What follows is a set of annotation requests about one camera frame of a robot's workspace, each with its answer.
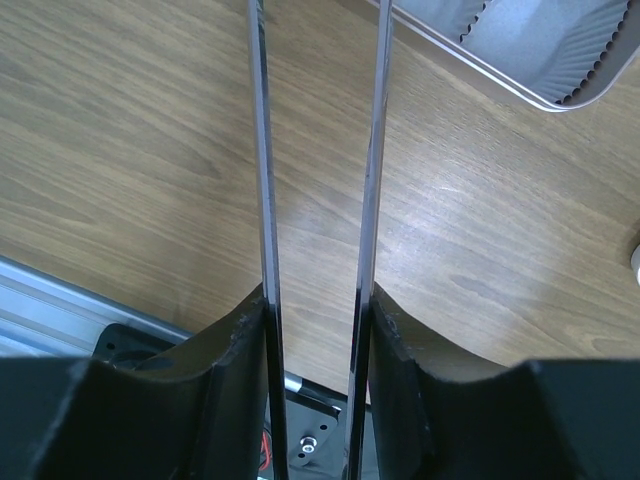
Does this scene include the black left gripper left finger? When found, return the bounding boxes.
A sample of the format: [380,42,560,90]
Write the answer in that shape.
[1,291,268,479]

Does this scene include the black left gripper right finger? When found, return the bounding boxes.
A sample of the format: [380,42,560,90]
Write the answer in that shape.
[368,288,639,479]

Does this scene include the metal serving tongs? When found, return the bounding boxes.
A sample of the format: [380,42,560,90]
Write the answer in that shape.
[242,1,395,479]

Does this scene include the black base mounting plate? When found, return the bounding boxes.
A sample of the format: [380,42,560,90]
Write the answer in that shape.
[93,323,347,479]

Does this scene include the brown cookie tin box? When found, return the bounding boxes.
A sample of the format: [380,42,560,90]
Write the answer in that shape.
[393,1,639,112]

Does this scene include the aluminium cable duct rail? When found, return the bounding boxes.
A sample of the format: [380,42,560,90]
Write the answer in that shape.
[1,256,191,357]

